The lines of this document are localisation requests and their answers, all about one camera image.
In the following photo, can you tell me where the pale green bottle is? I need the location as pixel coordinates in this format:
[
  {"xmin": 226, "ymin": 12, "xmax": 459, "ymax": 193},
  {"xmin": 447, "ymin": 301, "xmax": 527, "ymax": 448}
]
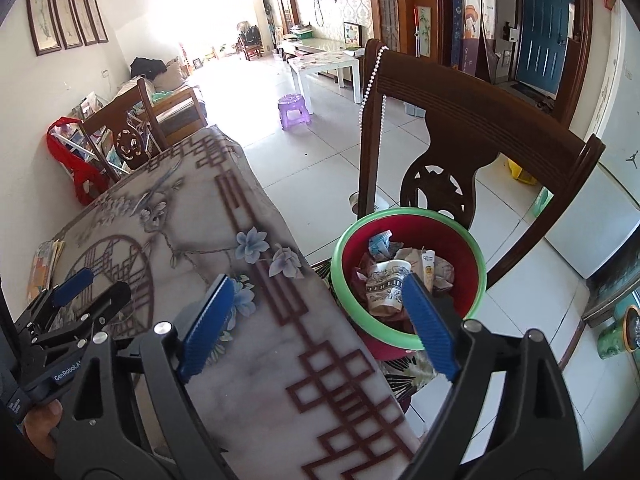
[{"xmin": 532, "ymin": 187, "xmax": 554, "ymax": 221}]

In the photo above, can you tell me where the black bag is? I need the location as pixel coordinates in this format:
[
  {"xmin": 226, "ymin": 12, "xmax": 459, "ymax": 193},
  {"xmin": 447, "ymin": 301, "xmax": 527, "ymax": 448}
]
[{"xmin": 130, "ymin": 57, "xmax": 168, "ymax": 79}]

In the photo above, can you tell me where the yellow toy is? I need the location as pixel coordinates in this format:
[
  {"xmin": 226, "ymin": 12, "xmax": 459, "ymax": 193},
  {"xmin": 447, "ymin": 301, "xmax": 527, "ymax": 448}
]
[{"xmin": 507, "ymin": 157, "xmax": 539, "ymax": 186}]

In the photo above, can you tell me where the purple plastic stool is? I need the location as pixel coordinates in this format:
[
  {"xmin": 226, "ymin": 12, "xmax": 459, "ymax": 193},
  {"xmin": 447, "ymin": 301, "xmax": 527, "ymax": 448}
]
[{"xmin": 277, "ymin": 94, "xmax": 314, "ymax": 131}]

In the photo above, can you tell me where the cartoon door curtain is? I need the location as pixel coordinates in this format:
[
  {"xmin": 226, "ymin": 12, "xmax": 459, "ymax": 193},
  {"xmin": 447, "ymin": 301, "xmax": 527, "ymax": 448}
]
[{"xmin": 450, "ymin": 0, "xmax": 494, "ymax": 69}]

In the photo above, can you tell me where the framed wall picture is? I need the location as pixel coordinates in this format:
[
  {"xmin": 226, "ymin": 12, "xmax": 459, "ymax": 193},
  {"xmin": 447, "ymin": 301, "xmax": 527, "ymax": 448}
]
[
  {"xmin": 26, "ymin": 0, "xmax": 64, "ymax": 57},
  {"xmin": 50, "ymin": 0, "xmax": 84, "ymax": 50},
  {"xmin": 70, "ymin": 0, "xmax": 100, "ymax": 47},
  {"xmin": 84, "ymin": 0, "xmax": 110, "ymax": 44}
]

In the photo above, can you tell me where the metal bowl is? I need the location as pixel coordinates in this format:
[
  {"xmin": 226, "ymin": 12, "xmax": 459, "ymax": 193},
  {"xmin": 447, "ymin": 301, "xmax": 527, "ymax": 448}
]
[{"xmin": 348, "ymin": 191, "xmax": 389, "ymax": 219}]

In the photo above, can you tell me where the white coffee table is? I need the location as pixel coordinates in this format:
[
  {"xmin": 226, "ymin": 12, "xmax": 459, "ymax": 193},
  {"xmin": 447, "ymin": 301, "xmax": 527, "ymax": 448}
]
[{"xmin": 287, "ymin": 52, "xmax": 364, "ymax": 104}]

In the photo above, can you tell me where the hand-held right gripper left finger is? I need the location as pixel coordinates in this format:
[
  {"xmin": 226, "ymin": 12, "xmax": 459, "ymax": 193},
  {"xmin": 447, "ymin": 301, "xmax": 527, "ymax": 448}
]
[{"xmin": 52, "ymin": 274, "xmax": 238, "ymax": 480}]

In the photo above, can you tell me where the blue door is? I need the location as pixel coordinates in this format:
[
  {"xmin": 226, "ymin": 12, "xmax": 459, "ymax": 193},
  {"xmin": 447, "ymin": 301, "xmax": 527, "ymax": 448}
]
[{"xmin": 515, "ymin": 0, "xmax": 572, "ymax": 100}]

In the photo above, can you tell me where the low television bench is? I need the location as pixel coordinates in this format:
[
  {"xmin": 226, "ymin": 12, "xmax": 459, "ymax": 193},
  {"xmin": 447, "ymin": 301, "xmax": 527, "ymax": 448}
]
[{"xmin": 279, "ymin": 35, "xmax": 361, "ymax": 59}]

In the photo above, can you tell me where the person's left hand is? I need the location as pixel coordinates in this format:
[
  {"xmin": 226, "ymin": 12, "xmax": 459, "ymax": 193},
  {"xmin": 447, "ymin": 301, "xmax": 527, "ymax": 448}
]
[{"xmin": 22, "ymin": 402, "xmax": 64, "ymax": 461}]

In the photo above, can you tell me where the stack of books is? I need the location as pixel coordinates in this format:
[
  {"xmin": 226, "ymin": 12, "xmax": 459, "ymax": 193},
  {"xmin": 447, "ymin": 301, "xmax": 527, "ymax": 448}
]
[{"xmin": 27, "ymin": 239, "xmax": 67, "ymax": 303}]

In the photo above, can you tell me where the red bag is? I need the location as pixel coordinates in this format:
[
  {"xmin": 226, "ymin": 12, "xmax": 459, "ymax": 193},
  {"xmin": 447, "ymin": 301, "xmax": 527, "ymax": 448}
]
[{"xmin": 47, "ymin": 116, "xmax": 109, "ymax": 206}]

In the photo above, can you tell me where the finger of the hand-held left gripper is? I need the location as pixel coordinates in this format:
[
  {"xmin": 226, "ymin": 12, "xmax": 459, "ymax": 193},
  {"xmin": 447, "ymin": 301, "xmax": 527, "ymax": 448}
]
[
  {"xmin": 30, "ymin": 280, "xmax": 133, "ymax": 350},
  {"xmin": 15, "ymin": 267, "xmax": 96, "ymax": 337}
]

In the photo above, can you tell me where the printed paper cup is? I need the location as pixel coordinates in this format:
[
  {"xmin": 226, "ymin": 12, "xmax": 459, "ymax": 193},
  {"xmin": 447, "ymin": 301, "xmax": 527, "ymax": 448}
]
[{"xmin": 364, "ymin": 259, "xmax": 414, "ymax": 312}]

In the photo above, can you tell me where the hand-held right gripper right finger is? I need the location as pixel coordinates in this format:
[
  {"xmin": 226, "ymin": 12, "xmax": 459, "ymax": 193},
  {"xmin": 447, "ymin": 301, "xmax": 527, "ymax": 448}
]
[{"xmin": 400, "ymin": 272, "xmax": 576, "ymax": 480}]

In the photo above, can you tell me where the white fridge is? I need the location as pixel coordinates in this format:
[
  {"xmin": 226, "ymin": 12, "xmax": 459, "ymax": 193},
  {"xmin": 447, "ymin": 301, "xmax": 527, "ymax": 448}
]
[{"xmin": 545, "ymin": 160, "xmax": 640, "ymax": 281}]

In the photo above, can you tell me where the carved wooden chair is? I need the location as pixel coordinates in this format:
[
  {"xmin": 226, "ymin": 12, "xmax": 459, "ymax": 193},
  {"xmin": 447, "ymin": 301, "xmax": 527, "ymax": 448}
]
[
  {"xmin": 357, "ymin": 37, "xmax": 607, "ymax": 311},
  {"xmin": 79, "ymin": 77, "xmax": 167, "ymax": 182}
]

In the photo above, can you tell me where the red bin with green rim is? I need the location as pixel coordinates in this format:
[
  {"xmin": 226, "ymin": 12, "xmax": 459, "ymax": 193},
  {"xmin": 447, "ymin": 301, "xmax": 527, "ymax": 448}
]
[{"xmin": 330, "ymin": 208, "xmax": 487, "ymax": 361}]

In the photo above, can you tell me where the white bead necklace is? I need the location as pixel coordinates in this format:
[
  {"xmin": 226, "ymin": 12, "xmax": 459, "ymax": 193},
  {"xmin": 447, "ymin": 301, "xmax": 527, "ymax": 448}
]
[{"xmin": 358, "ymin": 46, "xmax": 389, "ymax": 212}]

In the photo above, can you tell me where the green ceramic jar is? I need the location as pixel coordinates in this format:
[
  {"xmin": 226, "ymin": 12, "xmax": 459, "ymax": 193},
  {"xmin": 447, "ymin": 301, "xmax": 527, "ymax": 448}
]
[{"xmin": 597, "ymin": 305, "xmax": 640, "ymax": 361}]

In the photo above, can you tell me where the wooden sofa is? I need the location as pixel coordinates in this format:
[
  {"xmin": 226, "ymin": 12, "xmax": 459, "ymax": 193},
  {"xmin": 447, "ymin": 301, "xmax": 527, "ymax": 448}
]
[{"xmin": 117, "ymin": 57, "xmax": 209, "ymax": 147}]

